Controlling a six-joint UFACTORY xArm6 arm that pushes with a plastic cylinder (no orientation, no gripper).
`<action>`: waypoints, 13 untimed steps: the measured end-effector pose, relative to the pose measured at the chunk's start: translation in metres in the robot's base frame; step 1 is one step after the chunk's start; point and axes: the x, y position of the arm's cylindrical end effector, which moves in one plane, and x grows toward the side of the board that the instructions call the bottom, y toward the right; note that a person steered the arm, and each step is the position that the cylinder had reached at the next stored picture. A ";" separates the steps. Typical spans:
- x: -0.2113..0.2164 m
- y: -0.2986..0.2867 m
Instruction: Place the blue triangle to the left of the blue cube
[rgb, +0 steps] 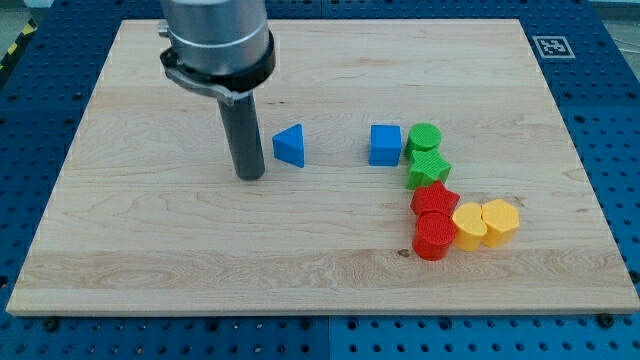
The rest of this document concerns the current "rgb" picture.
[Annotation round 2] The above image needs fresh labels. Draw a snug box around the green star block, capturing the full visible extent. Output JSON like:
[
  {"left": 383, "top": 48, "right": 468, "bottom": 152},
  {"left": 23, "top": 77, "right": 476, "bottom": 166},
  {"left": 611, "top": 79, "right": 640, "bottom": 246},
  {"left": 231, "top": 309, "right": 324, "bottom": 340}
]
[{"left": 406, "top": 148, "right": 452, "bottom": 189}]

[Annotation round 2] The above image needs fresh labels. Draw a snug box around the black flange ring with bracket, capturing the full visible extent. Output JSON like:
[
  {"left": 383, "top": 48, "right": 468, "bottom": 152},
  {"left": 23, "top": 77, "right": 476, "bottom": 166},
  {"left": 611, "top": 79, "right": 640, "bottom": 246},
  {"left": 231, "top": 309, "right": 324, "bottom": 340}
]
[{"left": 160, "top": 30, "right": 276, "bottom": 105}]

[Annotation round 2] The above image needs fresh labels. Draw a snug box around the yellow hexagon block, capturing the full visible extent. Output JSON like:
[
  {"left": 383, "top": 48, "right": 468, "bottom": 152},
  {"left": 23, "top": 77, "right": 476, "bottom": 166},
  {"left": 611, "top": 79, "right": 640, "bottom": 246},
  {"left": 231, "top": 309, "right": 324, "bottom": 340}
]
[{"left": 481, "top": 199, "right": 520, "bottom": 248}]

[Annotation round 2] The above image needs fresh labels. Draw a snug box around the red cylinder block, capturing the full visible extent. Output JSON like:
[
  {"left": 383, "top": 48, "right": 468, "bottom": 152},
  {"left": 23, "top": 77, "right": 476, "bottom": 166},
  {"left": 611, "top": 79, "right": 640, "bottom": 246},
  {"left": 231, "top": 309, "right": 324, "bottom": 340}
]
[{"left": 412, "top": 212, "right": 457, "bottom": 261}]

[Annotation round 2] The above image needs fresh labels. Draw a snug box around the blue cube block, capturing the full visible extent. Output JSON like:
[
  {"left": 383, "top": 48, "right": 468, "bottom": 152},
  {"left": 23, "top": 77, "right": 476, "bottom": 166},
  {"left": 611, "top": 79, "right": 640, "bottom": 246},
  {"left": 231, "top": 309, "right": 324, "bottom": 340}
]
[{"left": 369, "top": 124, "right": 402, "bottom": 166}]

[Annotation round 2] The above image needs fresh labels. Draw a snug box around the blue triangle block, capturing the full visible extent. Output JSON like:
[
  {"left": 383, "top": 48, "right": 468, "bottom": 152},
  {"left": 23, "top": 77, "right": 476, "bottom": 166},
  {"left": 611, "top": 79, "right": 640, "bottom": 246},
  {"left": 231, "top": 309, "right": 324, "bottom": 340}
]
[{"left": 272, "top": 124, "right": 305, "bottom": 168}]

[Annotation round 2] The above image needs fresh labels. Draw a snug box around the green cylinder block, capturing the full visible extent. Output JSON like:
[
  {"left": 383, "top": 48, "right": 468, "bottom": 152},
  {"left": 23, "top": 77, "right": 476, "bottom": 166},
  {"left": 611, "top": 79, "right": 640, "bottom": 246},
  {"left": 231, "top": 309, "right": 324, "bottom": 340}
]
[{"left": 405, "top": 122, "right": 442, "bottom": 160}]

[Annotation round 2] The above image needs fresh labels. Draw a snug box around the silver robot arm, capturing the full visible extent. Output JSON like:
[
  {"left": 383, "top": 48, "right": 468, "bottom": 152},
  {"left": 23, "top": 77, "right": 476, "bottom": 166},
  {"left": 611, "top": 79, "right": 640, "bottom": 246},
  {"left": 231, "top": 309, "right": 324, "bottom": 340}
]
[{"left": 160, "top": 0, "right": 276, "bottom": 180}]

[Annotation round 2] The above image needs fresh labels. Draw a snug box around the yellow heart block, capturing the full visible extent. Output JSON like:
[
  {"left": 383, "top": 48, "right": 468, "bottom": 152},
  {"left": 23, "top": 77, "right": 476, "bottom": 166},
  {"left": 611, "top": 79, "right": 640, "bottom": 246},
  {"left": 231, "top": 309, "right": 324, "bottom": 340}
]
[{"left": 452, "top": 202, "right": 488, "bottom": 252}]

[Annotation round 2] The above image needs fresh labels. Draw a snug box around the white fiducial marker tag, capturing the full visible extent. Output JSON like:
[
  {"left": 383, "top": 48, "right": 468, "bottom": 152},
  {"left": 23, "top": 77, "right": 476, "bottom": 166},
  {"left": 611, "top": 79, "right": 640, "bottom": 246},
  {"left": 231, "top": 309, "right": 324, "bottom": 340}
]
[{"left": 533, "top": 35, "right": 575, "bottom": 59}]

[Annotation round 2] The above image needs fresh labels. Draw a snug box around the red star block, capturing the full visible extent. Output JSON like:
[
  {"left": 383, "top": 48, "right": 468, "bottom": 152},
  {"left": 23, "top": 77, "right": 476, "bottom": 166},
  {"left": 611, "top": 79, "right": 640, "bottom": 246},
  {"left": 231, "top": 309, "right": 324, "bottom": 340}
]
[{"left": 410, "top": 181, "right": 460, "bottom": 217}]

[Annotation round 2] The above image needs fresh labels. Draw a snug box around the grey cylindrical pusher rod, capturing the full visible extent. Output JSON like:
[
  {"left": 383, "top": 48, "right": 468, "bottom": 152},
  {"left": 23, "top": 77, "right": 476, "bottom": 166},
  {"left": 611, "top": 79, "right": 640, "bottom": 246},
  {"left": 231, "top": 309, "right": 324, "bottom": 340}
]
[{"left": 218, "top": 92, "right": 265, "bottom": 181}]

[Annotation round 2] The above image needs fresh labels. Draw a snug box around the wooden board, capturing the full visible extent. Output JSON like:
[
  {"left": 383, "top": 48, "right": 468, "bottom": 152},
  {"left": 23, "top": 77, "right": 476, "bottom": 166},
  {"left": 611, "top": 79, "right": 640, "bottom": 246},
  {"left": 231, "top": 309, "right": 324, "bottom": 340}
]
[{"left": 7, "top": 19, "right": 639, "bottom": 317}]

